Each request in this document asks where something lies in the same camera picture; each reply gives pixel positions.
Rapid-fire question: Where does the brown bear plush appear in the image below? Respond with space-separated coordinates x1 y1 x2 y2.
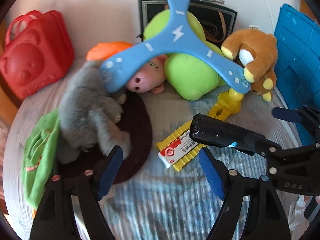
221 29 278 102

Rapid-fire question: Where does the green plush toy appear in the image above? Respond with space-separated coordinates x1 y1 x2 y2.
142 11 227 101

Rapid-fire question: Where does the grey plush toy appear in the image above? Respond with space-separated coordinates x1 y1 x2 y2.
56 60 132 164

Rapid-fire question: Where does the blue plastic storage crate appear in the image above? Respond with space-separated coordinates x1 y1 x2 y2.
274 4 320 150

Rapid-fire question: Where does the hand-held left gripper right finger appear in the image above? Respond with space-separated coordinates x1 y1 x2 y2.
199 146 292 240

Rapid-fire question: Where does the green embroidered cloth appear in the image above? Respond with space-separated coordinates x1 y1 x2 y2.
20 109 60 209

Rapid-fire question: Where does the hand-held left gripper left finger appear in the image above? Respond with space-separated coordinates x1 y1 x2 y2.
29 145 124 240

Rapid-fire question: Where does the red bear suitcase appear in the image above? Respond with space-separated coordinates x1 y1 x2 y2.
0 10 75 99

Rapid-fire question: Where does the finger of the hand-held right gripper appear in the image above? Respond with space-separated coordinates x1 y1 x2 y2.
228 129 320 178
272 105 320 130

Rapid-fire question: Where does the blue three-armed boomerang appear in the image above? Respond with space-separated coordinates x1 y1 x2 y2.
99 0 252 93

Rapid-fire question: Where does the white crumpled tissue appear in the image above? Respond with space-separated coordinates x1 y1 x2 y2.
287 196 309 230

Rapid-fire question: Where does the black cylinder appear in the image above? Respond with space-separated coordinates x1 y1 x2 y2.
189 113 250 153

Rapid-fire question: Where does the white medicine box red label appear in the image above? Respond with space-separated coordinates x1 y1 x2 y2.
157 127 203 168

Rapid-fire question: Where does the dark maroon knit hat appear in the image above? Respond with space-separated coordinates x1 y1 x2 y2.
57 90 153 184

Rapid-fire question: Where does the wooden framed padded headboard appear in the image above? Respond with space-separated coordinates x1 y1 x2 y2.
0 0 318 110

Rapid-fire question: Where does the pink pig plush orange dress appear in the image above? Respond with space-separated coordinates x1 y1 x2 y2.
86 41 167 94

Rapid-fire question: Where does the yellow card package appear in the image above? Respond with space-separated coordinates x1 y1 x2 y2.
155 120 203 172

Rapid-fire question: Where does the yellow plastic chain toy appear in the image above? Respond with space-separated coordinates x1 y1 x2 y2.
209 85 244 120

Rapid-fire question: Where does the black gift box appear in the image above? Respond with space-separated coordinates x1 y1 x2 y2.
138 0 237 43

